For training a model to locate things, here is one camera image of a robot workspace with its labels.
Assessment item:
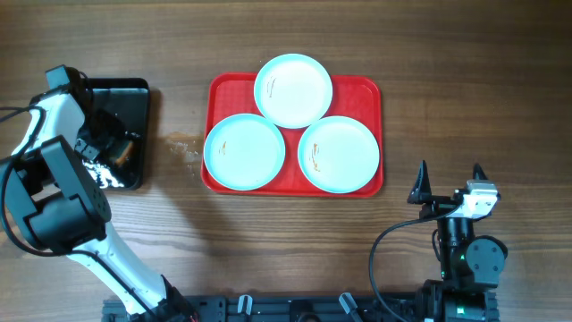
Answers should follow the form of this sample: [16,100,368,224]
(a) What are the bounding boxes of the white plate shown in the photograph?
[203,114,286,191]
[298,115,381,194]
[253,54,333,129]

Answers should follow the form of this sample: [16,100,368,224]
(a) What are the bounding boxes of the black rectangular water tray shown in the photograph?
[76,78,151,191]

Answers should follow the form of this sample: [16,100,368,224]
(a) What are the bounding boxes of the green orange sponge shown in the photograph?
[112,140,134,167]

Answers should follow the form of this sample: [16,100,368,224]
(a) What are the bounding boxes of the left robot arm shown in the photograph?
[1,65,199,321]

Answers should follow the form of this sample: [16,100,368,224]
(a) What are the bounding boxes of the red plastic tray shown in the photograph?
[205,72,383,198]

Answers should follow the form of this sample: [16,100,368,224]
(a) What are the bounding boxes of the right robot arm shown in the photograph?
[408,162,508,321]

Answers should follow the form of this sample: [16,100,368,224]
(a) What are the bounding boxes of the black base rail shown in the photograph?
[101,292,500,322]

